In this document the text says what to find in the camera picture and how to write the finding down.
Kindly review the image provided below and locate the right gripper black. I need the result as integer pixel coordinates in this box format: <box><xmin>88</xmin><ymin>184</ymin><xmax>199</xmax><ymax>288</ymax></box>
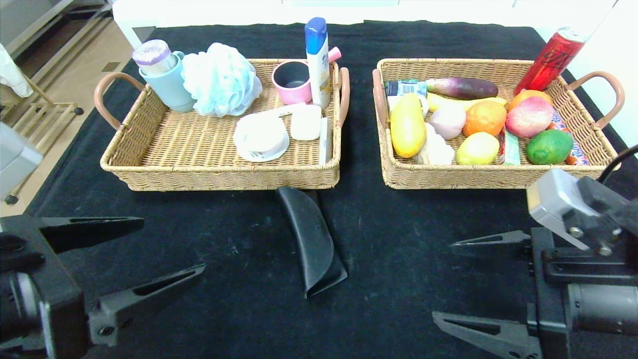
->
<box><xmin>432</xmin><ymin>226</ymin><xmax>638</xmax><ymax>359</ymax></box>

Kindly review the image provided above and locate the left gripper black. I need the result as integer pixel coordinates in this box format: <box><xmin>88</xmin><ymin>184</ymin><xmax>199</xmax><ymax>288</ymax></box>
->
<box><xmin>0</xmin><ymin>214</ymin><xmax>206</xmax><ymax>359</ymax></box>

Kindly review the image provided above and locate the yellow green lemon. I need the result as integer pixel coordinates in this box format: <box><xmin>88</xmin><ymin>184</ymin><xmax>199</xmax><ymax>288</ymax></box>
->
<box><xmin>456</xmin><ymin>132</ymin><xmax>500</xmax><ymax>166</ymax></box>

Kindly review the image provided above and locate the striped bread roll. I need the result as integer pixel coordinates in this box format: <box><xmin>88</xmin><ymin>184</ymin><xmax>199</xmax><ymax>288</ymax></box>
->
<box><xmin>416</xmin><ymin>124</ymin><xmax>457</xmax><ymax>166</ymax></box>

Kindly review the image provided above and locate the pinkish grey ball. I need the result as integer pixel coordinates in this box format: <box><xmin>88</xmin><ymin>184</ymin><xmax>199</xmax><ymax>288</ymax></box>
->
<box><xmin>429</xmin><ymin>103</ymin><xmax>468</xmax><ymax>141</ymax></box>

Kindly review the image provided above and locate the yellow oval bread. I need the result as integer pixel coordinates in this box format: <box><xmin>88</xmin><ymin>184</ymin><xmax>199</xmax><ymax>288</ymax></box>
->
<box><xmin>389</xmin><ymin>94</ymin><xmax>427</xmax><ymax>159</ymax></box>

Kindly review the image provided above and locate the black pouch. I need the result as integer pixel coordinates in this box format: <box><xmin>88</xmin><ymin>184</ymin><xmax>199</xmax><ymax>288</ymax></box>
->
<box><xmin>276</xmin><ymin>186</ymin><xmax>348</xmax><ymax>299</ymax></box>

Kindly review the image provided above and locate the white round pad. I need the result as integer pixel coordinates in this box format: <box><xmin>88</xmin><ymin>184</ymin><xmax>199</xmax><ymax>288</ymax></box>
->
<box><xmin>233</xmin><ymin>113</ymin><xmax>291</xmax><ymax>163</ymax></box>

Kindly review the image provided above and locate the black table cloth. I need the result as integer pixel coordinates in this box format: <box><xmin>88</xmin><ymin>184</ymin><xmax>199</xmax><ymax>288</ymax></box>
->
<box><xmin>0</xmin><ymin>21</ymin><xmax>638</xmax><ymax>359</ymax></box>

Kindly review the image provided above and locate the green snack packet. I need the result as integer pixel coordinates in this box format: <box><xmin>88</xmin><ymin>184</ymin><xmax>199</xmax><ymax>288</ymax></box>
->
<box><xmin>498</xmin><ymin>130</ymin><xmax>520</xmax><ymax>166</ymax></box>

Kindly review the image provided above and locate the green lime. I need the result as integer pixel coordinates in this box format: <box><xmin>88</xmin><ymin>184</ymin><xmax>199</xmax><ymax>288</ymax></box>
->
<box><xmin>525</xmin><ymin>129</ymin><xmax>574</xmax><ymax>166</ymax></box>

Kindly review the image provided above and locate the orange blue snack packet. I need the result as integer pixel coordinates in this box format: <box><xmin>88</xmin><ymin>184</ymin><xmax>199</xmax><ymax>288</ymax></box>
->
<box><xmin>546</xmin><ymin>111</ymin><xmax>590</xmax><ymax>166</ymax></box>

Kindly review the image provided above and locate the wooden rolling rack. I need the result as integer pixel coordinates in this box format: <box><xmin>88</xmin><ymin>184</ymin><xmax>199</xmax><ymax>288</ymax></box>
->
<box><xmin>0</xmin><ymin>102</ymin><xmax>84</xmax><ymax>206</ymax></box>

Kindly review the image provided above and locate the orange fruit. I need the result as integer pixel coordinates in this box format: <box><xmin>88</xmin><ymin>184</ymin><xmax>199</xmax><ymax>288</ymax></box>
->
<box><xmin>462</xmin><ymin>100</ymin><xmax>507</xmax><ymax>138</ymax></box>

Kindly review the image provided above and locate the pink peach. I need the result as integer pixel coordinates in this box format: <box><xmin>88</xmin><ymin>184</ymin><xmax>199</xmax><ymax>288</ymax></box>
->
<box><xmin>504</xmin><ymin>96</ymin><xmax>553</xmax><ymax>139</ymax></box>

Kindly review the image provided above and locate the teal plastic cup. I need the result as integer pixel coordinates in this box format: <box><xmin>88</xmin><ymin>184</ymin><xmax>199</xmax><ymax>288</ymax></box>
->
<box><xmin>139</xmin><ymin>51</ymin><xmax>196</xmax><ymax>113</ymax></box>

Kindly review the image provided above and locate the yellow banana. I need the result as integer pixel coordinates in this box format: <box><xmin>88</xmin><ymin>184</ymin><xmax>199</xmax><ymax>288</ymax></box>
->
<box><xmin>426</xmin><ymin>93</ymin><xmax>507</xmax><ymax>113</ymax></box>

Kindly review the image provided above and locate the small white green carton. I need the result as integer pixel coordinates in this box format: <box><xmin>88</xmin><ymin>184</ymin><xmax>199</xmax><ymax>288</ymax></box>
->
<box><xmin>387</xmin><ymin>95</ymin><xmax>430</xmax><ymax>120</ymax></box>

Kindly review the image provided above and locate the purple eggplant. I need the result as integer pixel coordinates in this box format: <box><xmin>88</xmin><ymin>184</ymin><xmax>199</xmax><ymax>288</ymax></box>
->
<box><xmin>425</xmin><ymin>77</ymin><xmax>498</xmax><ymax>101</ymax></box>

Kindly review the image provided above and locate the light blue bath loofah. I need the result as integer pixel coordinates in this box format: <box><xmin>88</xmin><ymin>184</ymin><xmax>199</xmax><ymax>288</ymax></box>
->
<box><xmin>180</xmin><ymin>43</ymin><xmax>263</xmax><ymax>118</ymax></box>

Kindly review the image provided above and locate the white hanging cloth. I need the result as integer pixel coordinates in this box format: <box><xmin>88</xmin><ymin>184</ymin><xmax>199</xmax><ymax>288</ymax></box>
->
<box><xmin>0</xmin><ymin>42</ymin><xmax>34</xmax><ymax>98</ymax></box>

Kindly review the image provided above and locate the small blue carton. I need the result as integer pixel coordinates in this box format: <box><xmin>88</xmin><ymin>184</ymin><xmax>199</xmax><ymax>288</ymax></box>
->
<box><xmin>384</xmin><ymin>80</ymin><xmax>428</xmax><ymax>99</ymax></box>

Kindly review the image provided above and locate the thin white plastic case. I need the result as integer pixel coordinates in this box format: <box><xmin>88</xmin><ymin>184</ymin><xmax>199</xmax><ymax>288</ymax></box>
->
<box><xmin>318</xmin><ymin>117</ymin><xmax>330</xmax><ymax>165</ymax></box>

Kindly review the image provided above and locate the red soda can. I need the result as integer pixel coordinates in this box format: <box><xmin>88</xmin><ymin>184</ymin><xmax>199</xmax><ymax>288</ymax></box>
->
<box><xmin>513</xmin><ymin>27</ymin><xmax>588</xmax><ymax>96</ymax></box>

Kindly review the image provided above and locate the white soap bar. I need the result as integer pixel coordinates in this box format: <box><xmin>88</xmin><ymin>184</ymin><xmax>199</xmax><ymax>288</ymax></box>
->
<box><xmin>290</xmin><ymin>105</ymin><xmax>322</xmax><ymax>141</ymax></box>

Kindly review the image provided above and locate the white tube with pink cap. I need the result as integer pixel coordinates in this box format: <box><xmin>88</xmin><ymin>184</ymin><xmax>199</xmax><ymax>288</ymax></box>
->
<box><xmin>272</xmin><ymin>102</ymin><xmax>307</xmax><ymax>119</ymax></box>

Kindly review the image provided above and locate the pink mug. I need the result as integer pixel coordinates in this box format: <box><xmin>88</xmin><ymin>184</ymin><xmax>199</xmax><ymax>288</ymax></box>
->
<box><xmin>272</xmin><ymin>47</ymin><xmax>342</xmax><ymax>106</ymax></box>

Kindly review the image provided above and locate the white table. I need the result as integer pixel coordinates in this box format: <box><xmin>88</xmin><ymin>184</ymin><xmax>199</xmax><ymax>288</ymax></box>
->
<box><xmin>114</xmin><ymin>0</ymin><xmax>529</xmax><ymax>50</ymax></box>

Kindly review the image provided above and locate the white shampoo bottle blue cap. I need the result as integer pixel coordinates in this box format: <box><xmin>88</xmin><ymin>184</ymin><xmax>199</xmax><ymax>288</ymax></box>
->
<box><xmin>305</xmin><ymin>17</ymin><xmax>331</xmax><ymax>109</ymax></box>

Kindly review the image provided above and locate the wicker basket with brown handles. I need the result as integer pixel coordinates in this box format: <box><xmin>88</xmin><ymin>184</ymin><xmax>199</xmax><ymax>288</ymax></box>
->
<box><xmin>94</xmin><ymin>59</ymin><xmax>350</xmax><ymax>192</ymax></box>
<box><xmin>371</xmin><ymin>58</ymin><xmax>625</xmax><ymax>190</ymax></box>

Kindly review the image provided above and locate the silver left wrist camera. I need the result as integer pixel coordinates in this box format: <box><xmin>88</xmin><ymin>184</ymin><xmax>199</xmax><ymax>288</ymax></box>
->
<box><xmin>0</xmin><ymin>122</ymin><xmax>44</xmax><ymax>200</ymax></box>

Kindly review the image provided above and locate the black right camera cable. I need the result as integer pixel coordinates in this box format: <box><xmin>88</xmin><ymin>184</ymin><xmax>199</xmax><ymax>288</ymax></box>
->
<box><xmin>597</xmin><ymin>145</ymin><xmax>638</xmax><ymax>185</ymax></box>

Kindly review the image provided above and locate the grey shelf frame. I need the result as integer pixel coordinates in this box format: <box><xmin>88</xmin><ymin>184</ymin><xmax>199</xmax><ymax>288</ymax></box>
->
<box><xmin>0</xmin><ymin>0</ymin><xmax>118</xmax><ymax>65</ymax></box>

